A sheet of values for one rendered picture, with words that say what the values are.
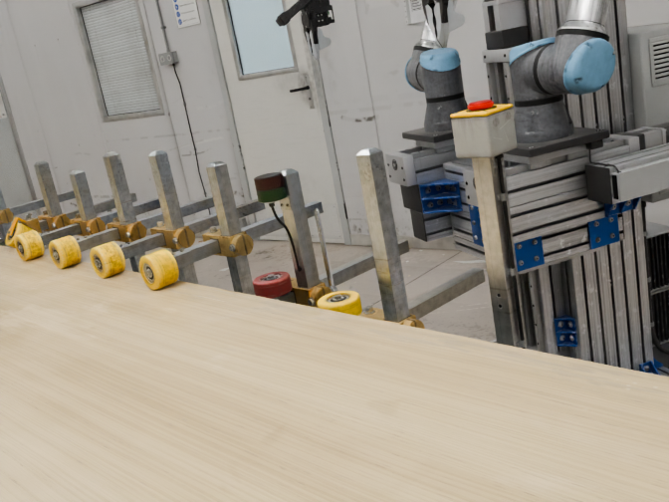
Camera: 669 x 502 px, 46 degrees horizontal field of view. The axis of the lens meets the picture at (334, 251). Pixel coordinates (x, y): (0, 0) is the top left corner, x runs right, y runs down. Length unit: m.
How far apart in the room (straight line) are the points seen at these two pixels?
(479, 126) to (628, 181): 0.78
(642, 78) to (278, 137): 3.54
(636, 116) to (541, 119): 0.45
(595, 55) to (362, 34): 3.11
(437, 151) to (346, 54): 2.63
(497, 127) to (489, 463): 0.54
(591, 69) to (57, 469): 1.33
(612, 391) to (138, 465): 0.59
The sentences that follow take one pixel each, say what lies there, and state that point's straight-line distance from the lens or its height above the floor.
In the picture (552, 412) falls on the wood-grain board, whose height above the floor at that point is 0.90.
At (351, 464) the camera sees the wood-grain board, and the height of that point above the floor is 0.90.
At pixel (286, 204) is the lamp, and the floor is 1.06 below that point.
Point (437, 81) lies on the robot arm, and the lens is 2.37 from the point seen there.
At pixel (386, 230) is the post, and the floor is 1.01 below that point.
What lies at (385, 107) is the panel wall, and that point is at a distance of 4.80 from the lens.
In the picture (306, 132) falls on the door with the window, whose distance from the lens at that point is 5.27.
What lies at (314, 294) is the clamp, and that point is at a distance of 1.64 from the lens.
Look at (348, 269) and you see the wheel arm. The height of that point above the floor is 0.85.
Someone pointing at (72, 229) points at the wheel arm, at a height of 0.95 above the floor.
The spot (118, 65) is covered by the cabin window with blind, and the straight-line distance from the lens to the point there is 6.76.
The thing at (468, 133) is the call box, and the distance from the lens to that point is 1.23.
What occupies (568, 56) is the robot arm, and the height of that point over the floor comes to 1.23.
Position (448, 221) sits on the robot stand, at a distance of 2.40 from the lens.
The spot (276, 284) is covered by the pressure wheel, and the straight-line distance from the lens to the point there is 1.62.
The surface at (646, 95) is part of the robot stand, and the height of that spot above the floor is 1.06.
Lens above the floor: 1.37
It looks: 15 degrees down
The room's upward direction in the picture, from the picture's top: 11 degrees counter-clockwise
